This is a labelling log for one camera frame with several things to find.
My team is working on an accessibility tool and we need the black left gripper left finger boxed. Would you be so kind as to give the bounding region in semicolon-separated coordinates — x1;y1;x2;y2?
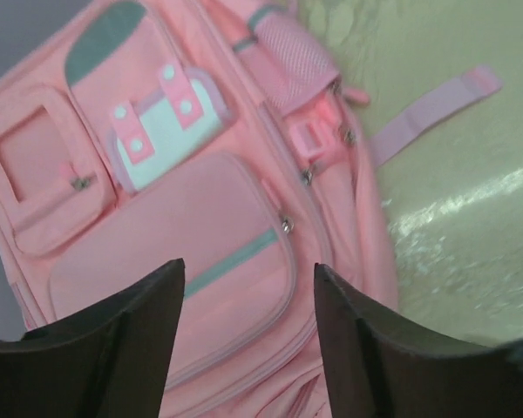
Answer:
0;260;185;417

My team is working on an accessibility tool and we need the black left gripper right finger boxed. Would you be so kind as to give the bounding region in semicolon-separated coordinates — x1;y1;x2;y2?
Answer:
314;264;523;417

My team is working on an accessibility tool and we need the pink student backpack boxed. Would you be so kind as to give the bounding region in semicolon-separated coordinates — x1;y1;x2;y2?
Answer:
0;1;501;417

